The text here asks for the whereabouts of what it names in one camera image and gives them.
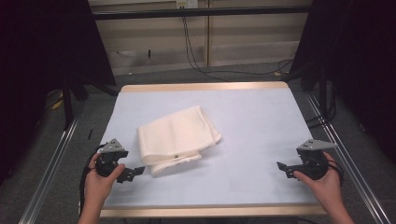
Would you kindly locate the person's right hand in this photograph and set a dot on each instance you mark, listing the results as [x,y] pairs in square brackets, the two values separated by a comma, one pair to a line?
[325,189]

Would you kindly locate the light blue table mat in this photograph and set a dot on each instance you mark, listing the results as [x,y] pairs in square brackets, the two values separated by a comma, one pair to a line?
[249,140]

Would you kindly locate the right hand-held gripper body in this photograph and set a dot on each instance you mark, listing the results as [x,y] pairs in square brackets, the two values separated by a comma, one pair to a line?
[313,161]

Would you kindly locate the black horizontal metal bar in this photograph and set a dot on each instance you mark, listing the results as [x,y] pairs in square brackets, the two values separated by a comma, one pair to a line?
[202,12]

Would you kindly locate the small black floor piece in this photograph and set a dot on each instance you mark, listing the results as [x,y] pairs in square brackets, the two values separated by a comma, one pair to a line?
[90,133]

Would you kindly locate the yellow floor marker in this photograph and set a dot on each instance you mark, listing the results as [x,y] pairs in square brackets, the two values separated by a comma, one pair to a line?
[58,104]

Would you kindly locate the aluminium floor rail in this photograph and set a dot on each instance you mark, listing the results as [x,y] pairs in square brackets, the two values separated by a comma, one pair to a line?
[351,174]
[46,180]

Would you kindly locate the white mesh laundry bag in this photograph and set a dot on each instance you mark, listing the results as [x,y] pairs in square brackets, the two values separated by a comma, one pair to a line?
[177,140]

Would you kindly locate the dark curtain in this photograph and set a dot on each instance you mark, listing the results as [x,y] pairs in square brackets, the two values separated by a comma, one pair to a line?
[361,62]
[37,62]

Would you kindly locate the white wall socket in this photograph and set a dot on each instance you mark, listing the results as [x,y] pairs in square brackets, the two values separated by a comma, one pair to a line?
[186,3]

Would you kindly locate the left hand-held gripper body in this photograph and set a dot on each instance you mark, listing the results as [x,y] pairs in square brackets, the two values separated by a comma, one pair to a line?
[109,158]

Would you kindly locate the black metal stand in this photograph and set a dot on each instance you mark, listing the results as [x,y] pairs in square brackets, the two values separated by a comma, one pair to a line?
[67,105]

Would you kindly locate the small black wall fitting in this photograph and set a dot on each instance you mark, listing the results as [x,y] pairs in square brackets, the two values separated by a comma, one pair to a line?
[149,53]

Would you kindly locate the person's left hand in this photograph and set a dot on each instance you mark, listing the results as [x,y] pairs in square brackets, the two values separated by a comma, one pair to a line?
[98,186]

